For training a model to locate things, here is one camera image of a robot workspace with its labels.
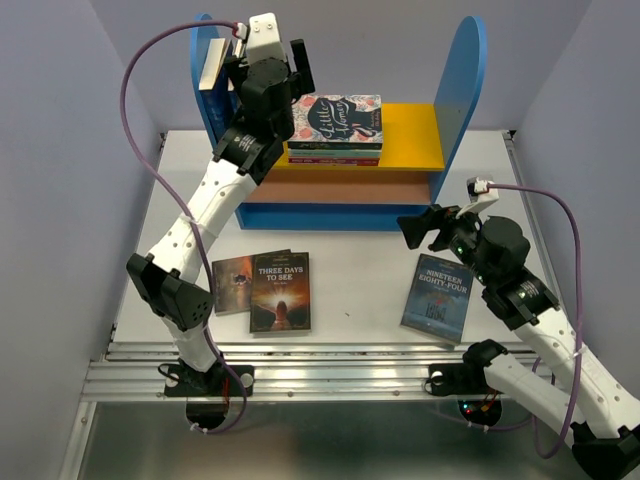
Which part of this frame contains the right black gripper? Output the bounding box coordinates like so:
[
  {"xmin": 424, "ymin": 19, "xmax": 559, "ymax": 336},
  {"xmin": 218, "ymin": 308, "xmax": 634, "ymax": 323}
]
[{"xmin": 397, "ymin": 200, "xmax": 494, "ymax": 286}]

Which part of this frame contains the Animal Farm book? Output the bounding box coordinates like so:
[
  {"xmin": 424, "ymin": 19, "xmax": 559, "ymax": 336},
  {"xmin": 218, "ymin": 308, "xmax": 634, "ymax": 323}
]
[{"xmin": 222, "ymin": 41, "xmax": 243, "ymax": 118}]

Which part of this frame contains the Jane Eyre blue book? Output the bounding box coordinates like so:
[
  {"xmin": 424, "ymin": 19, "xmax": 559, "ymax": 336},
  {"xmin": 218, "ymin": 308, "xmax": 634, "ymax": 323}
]
[{"xmin": 199, "ymin": 38, "xmax": 234, "ymax": 145}]

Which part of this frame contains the Three Days To See book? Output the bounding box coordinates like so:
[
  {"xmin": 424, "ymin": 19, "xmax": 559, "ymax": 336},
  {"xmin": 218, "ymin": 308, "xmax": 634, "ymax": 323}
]
[{"xmin": 249, "ymin": 251, "xmax": 311, "ymax": 334}]

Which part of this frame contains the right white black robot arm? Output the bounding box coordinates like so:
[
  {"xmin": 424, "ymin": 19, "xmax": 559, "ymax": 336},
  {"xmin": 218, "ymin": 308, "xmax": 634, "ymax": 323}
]
[{"xmin": 397, "ymin": 205, "xmax": 639, "ymax": 479}]

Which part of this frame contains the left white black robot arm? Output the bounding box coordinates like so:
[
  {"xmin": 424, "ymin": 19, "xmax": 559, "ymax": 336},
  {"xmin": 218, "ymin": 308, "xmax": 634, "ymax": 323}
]
[{"xmin": 126, "ymin": 39, "xmax": 315, "ymax": 394}]

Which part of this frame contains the green spine book in stack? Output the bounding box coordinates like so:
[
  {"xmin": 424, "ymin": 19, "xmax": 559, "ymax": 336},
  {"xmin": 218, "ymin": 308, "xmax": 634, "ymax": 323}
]
[{"xmin": 288, "ymin": 148, "xmax": 382, "ymax": 159}]

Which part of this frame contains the red spine book in stack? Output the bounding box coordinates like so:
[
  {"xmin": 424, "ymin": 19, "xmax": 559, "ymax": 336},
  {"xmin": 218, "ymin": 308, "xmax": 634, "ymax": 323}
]
[{"xmin": 288, "ymin": 157, "xmax": 380, "ymax": 167}]

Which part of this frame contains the Little Women floral book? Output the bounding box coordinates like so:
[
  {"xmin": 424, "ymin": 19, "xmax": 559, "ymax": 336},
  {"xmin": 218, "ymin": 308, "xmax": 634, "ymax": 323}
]
[{"xmin": 287, "ymin": 94, "xmax": 384, "ymax": 151}]

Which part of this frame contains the Nineteen Eighty-Four blue book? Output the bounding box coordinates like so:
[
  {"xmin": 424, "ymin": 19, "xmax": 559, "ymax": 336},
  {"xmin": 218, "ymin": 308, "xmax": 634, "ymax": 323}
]
[{"xmin": 400, "ymin": 254, "xmax": 474, "ymax": 345}]

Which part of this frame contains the blue yellow wooden bookshelf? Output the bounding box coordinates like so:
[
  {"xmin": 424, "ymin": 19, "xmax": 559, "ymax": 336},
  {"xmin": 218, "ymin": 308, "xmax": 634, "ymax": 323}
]
[{"xmin": 189, "ymin": 12, "xmax": 488, "ymax": 234}]

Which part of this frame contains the dark brown book underneath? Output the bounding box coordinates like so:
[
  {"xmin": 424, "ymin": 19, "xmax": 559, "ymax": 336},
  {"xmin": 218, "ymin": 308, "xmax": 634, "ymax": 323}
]
[{"xmin": 212, "ymin": 250, "xmax": 290, "ymax": 315}]

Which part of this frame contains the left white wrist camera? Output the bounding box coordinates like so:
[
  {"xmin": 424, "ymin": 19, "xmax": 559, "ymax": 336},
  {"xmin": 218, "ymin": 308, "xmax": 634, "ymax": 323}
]
[{"xmin": 233, "ymin": 12, "xmax": 287, "ymax": 65}]

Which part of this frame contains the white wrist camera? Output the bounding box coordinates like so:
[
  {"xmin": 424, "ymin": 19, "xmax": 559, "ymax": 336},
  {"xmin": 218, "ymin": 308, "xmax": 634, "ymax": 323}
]
[
  {"xmin": 233, "ymin": 12, "xmax": 287, "ymax": 65},
  {"xmin": 456, "ymin": 176, "xmax": 499, "ymax": 219}
]

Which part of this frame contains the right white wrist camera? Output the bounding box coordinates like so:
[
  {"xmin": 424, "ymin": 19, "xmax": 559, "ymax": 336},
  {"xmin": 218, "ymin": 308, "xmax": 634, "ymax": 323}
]
[{"xmin": 456, "ymin": 176, "xmax": 499, "ymax": 219}]

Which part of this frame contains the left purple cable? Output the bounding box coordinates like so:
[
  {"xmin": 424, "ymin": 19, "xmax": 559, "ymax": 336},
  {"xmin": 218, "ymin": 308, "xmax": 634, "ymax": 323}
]
[{"xmin": 119, "ymin": 17, "xmax": 249, "ymax": 435}]

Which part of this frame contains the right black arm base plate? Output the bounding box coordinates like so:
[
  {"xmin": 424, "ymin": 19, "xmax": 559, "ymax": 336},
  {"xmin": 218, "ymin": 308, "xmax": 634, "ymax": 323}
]
[{"xmin": 422, "ymin": 359, "xmax": 534, "ymax": 397}]

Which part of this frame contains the aluminium rail frame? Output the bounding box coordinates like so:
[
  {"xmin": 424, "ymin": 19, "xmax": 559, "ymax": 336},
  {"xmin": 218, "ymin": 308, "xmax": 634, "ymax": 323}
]
[{"xmin": 54, "ymin": 128, "xmax": 631, "ymax": 480}]

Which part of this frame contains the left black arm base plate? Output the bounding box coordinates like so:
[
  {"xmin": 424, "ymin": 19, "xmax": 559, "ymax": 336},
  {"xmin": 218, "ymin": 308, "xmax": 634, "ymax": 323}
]
[{"xmin": 157, "ymin": 362, "xmax": 255, "ymax": 398}]

